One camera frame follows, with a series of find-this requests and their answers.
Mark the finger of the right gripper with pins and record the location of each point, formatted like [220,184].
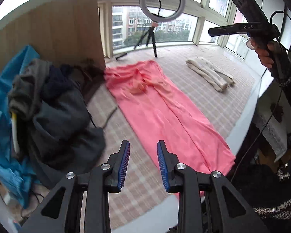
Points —
[225,30]

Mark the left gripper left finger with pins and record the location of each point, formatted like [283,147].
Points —
[60,211]

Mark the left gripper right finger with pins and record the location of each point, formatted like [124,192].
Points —
[207,202]

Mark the pink t-shirt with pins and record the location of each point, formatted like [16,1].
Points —
[157,110]

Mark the person's right forearm sleeve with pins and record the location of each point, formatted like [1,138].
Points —
[277,204]

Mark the person's right hand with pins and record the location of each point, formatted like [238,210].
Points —
[263,54]

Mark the cream knit cardigan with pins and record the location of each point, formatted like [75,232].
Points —
[215,76]

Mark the pink plaid tablecloth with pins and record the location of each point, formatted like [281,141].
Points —
[143,205]

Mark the black garment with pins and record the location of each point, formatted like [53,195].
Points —
[57,133]

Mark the dark brown garment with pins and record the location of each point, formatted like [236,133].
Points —
[88,77]

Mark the blue garment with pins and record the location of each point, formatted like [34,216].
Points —
[17,176]

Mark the navy garment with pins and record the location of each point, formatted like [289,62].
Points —
[57,82]

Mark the wooden board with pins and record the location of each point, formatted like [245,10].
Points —
[62,31]

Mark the white ring light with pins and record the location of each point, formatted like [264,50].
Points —
[158,18]

